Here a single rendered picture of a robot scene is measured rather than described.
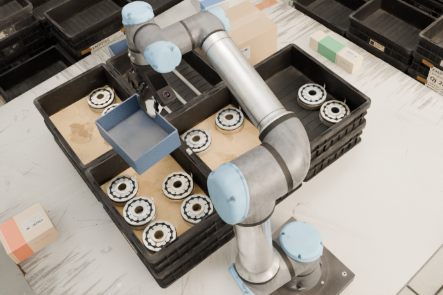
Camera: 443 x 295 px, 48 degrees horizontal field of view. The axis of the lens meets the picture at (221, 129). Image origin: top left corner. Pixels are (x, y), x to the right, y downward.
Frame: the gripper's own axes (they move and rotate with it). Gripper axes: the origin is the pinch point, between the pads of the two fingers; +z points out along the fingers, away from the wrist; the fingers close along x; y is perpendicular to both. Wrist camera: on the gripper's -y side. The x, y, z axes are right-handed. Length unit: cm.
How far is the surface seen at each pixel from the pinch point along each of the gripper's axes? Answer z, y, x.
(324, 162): 35, -28, -49
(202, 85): 26.5, 24.3, -34.4
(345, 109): 21, -22, -62
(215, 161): 28.2, -6.7, -15.8
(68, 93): 25, 51, 8
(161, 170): 29.6, 2.7, 0.0
